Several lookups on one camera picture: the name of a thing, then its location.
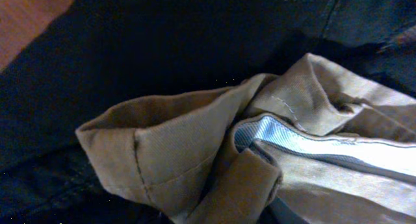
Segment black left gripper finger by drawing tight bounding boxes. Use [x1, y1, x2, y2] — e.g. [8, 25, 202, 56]
[268, 198, 308, 224]

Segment khaki green shorts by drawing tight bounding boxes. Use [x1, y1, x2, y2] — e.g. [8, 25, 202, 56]
[76, 54, 415, 223]

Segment folded black shorts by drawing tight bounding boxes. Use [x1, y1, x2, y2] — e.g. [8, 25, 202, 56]
[1, 0, 415, 223]

